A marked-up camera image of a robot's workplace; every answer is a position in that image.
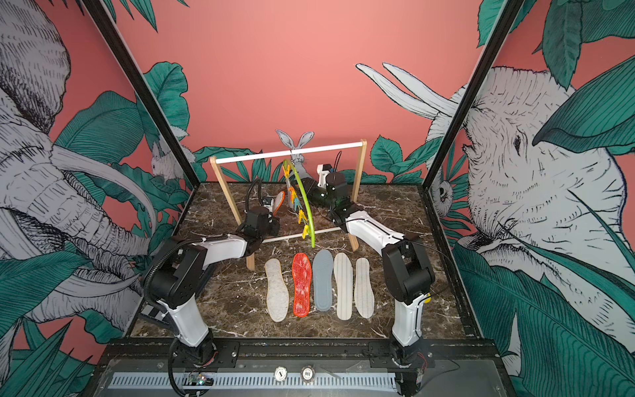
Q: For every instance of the round gauge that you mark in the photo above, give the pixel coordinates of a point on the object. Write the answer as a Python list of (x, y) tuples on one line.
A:
[(281, 374), (308, 374)]

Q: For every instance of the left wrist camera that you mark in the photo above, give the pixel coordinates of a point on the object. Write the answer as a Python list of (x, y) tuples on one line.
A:
[(271, 203)]

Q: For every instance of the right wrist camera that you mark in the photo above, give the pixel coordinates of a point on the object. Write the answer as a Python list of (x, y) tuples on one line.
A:
[(323, 170)]

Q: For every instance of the black frame post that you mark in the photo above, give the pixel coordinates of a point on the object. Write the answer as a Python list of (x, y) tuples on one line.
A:
[(106, 26), (501, 29)]

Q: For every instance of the wooden hanger rack frame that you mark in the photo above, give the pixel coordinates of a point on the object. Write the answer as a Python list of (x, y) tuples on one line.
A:
[(216, 166)]

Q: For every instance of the green clothes hanger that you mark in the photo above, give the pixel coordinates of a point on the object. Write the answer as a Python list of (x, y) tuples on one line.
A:
[(295, 188)]

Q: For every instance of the grey bubbled foam insole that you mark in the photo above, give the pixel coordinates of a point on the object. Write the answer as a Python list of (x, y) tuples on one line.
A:
[(322, 277)]

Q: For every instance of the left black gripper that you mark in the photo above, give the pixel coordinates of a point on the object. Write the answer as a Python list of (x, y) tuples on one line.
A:
[(275, 222)]

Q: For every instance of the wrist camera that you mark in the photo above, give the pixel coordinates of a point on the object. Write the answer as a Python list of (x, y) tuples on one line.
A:
[(271, 203), (323, 170)]

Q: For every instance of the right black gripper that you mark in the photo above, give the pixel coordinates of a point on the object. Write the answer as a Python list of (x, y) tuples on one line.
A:
[(312, 187)]

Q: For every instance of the left round gauge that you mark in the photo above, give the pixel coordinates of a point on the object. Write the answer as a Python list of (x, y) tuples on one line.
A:
[(281, 374)]

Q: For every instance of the white thin insole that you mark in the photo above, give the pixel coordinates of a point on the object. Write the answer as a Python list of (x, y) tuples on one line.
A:
[(364, 298)]

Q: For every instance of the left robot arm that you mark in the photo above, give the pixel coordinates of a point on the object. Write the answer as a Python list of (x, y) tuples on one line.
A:
[(176, 274)]

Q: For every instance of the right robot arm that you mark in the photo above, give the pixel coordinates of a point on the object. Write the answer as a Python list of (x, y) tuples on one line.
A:
[(407, 268)]

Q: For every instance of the small green circuit board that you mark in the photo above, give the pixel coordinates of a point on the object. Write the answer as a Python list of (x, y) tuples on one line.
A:
[(200, 380)]

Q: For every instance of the right black frame post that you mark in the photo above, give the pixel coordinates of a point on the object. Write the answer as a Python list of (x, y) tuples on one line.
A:
[(501, 29)]

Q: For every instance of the left black frame post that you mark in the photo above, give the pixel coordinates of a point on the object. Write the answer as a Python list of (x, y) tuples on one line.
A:
[(106, 26)]

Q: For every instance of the white perforated vent strip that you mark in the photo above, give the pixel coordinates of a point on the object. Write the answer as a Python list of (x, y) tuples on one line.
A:
[(256, 380)]

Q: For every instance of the yellow-edged felt insole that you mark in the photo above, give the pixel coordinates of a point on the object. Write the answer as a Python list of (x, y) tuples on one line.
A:
[(277, 298)]

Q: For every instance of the white striped fabric insole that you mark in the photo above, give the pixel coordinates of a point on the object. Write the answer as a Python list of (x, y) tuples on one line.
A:
[(343, 273)]

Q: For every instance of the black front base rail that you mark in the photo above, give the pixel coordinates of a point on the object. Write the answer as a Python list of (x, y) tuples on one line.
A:
[(227, 352)]

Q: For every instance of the right round gauge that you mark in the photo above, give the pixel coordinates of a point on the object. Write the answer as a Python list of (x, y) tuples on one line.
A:
[(308, 374)]

